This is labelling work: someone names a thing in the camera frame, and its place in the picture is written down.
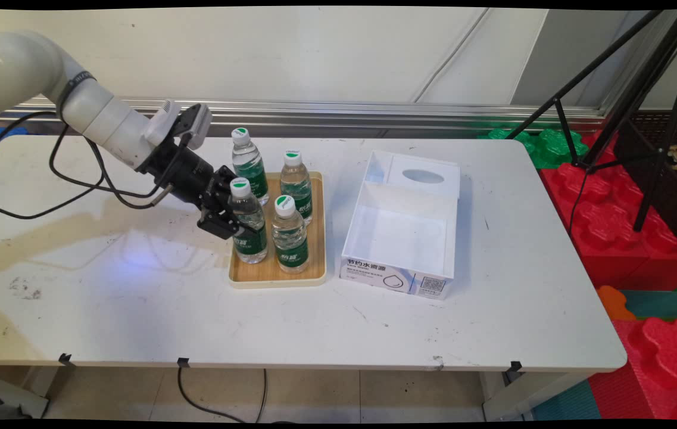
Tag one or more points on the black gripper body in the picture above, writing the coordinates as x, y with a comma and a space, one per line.
180, 176

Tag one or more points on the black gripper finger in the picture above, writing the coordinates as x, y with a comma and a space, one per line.
225, 177
219, 225

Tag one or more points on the green label water bottle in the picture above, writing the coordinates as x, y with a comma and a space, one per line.
250, 244
296, 179
289, 238
249, 158

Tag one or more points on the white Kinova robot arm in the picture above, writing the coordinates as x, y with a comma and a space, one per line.
16, 65

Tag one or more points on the wooden tray with cream rim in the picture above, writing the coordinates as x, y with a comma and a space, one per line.
275, 275

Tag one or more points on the white cardboard box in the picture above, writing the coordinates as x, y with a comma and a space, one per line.
398, 238

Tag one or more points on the green foam block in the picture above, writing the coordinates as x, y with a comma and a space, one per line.
552, 149

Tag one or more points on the white table leg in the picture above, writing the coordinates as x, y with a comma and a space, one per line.
523, 396

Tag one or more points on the large red foam block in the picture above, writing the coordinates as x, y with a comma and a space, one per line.
612, 232

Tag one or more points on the orange foam piece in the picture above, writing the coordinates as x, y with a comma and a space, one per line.
615, 302

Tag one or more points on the black tripod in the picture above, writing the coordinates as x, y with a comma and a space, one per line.
642, 77

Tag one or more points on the dark brown box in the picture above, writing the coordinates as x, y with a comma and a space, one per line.
671, 202

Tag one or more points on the teal foam mat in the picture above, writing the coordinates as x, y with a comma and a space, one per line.
663, 304

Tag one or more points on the red foam floor block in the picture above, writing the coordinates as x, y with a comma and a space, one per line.
665, 363

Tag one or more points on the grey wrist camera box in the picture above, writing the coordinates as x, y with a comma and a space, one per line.
198, 125

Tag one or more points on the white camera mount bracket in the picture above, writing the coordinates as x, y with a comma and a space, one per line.
162, 122

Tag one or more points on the aluminium wall rail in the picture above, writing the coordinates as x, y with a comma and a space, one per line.
344, 113

